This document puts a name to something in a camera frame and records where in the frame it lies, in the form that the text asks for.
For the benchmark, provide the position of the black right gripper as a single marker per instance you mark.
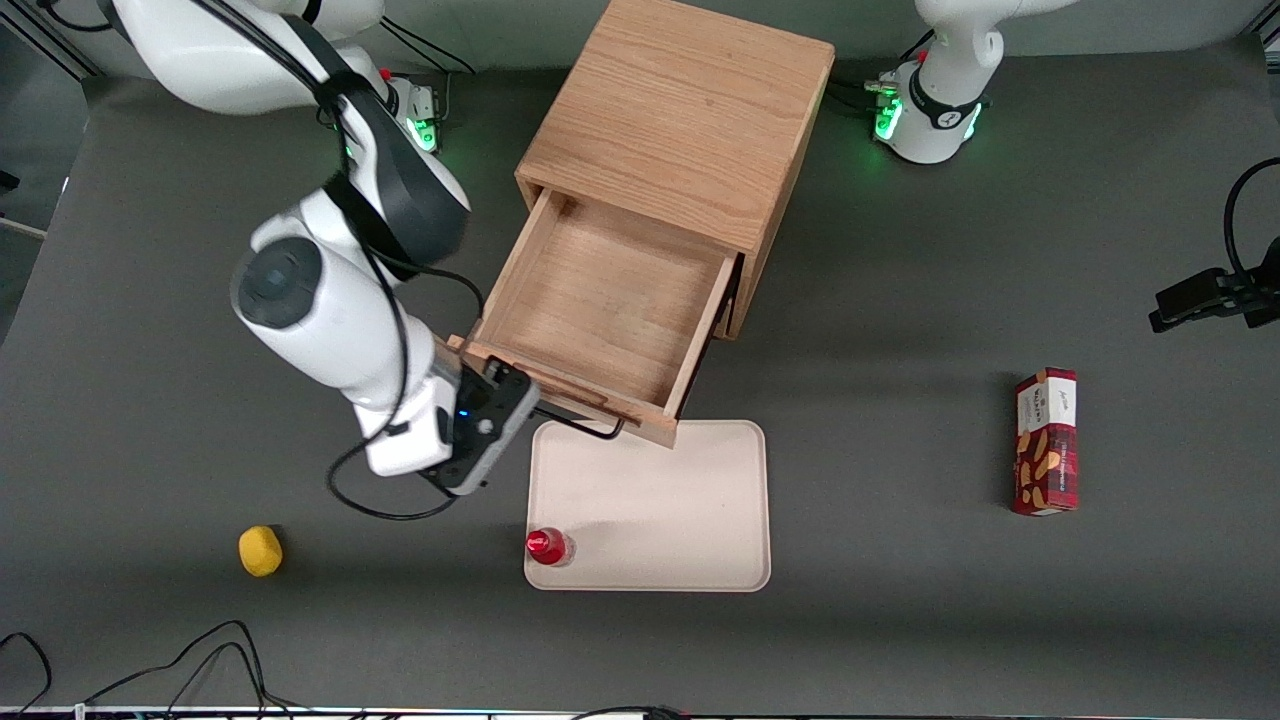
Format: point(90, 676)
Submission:
point(499, 374)

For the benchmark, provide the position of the yellow lemon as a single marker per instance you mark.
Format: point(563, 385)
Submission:
point(260, 552)

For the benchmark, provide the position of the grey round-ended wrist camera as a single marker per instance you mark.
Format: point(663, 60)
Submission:
point(503, 448)

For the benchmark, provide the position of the aluminium frame rail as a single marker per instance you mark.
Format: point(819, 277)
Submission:
point(60, 50)

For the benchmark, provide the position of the red capped bottle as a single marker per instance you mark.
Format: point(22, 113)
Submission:
point(545, 546)

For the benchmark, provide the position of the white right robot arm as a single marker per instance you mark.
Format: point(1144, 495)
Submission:
point(330, 330)

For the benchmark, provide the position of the wooden drawer cabinet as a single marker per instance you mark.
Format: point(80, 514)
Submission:
point(680, 100)

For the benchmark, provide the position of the wooden drawer with deep tray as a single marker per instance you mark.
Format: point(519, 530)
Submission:
point(600, 300)

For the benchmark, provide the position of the beige plastic tray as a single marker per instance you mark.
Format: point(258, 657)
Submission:
point(650, 510)

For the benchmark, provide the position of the red snack box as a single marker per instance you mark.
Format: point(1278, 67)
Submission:
point(1047, 450)

